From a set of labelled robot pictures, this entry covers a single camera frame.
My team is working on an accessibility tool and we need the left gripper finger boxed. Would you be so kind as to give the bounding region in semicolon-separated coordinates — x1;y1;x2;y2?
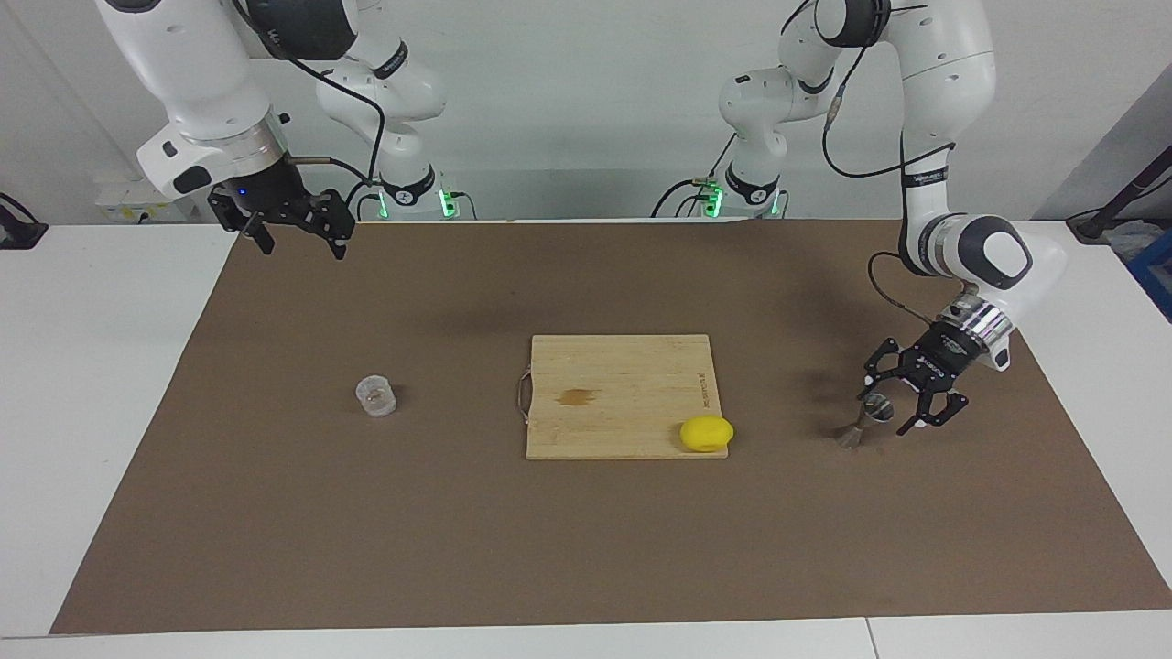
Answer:
897;392;970;437
859;338;907;401

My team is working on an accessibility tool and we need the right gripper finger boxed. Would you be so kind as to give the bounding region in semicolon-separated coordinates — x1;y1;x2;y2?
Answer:
209;190;276;255
302;189;356;261

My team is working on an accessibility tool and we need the steel jigger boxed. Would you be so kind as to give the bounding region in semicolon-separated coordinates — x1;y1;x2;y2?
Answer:
835;394;895;451

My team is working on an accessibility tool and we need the clear plastic cup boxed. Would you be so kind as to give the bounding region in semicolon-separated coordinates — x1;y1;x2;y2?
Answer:
355;374;398;418

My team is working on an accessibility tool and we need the white power strip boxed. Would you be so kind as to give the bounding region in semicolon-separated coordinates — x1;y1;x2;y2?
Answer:
94;178;216;225

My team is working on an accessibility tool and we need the yellow lemon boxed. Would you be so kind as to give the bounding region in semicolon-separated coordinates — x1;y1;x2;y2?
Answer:
679;416;735;454

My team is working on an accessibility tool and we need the black stand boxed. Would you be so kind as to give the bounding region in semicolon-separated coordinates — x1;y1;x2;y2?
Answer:
1067;146;1172;243

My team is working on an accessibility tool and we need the black clamp base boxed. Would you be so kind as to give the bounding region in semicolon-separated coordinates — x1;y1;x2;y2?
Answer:
0;192;49;250

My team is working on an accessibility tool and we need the blue crate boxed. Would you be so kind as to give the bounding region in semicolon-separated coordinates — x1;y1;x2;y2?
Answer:
1124;229;1172;323

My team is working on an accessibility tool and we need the wooden cutting board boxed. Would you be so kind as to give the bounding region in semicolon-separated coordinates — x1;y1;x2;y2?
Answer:
517;334;731;461

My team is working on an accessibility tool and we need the brown table mat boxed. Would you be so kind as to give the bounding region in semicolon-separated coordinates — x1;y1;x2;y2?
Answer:
50;218;1172;635

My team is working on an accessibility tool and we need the black base cable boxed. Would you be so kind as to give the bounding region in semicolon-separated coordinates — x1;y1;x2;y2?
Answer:
651;135;739;219
341;178;384;221

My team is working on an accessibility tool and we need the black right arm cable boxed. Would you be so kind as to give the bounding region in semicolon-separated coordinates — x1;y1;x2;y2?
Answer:
233;0;387;216

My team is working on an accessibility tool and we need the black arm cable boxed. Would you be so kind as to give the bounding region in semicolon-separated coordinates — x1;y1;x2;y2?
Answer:
778;0;958;326
233;0;387;216

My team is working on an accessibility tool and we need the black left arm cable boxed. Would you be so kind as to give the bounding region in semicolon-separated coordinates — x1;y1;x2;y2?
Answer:
778;0;958;326

